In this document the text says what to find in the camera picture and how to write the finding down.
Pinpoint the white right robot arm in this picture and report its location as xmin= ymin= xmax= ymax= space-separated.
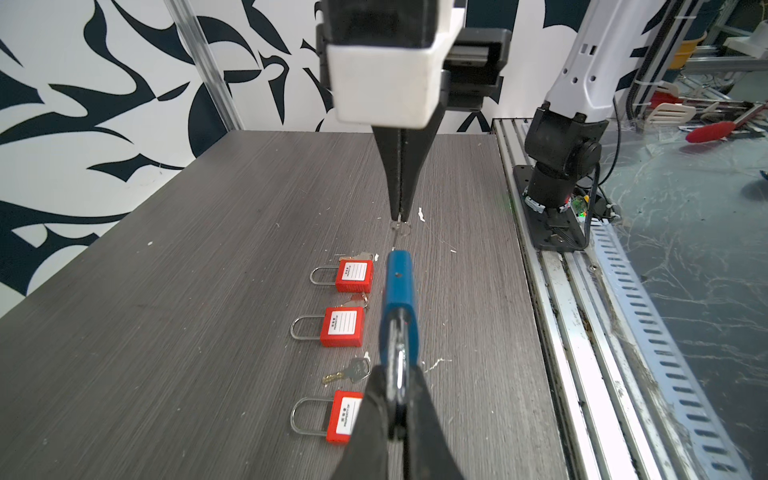
xmin=318 ymin=1 xmax=655 ymax=222

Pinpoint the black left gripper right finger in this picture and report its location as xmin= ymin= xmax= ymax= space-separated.
xmin=403 ymin=366 xmax=464 ymax=480

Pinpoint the silver key with ring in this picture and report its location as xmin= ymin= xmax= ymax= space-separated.
xmin=390 ymin=220 xmax=412 ymax=238

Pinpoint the blue padlock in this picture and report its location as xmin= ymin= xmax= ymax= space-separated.
xmin=379 ymin=249 xmax=420 ymax=425

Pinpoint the white slotted cable duct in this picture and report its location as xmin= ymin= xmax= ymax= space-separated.
xmin=592 ymin=222 xmax=751 ymax=479

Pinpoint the brass key near padlocks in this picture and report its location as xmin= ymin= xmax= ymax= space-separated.
xmin=321 ymin=357 xmax=371 ymax=385

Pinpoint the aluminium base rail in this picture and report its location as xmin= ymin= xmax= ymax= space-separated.
xmin=492 ymin=119 xmax=680 ymax=479

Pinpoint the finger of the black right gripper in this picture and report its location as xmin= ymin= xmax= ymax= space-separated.
xmin=372 ymin=126 xmax=403 ymax=222
xmin=401 ymin=103 xmax=446 ymax=222

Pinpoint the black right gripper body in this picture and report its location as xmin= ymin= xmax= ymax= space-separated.
xmin=443 ymin=27 xmax=512 ymax=111

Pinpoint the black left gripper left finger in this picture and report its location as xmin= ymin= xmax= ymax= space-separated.
xmin=331 ymin=365 xmax=389 ymax=480

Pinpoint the red padlock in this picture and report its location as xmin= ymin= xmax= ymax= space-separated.
xmin=309 ymin=259 xmax=374 ymax=294
xmin=289 ymin=306 xmax=366 ymax=348
xmin=289 ymin=390 xmax=364 ymax=445

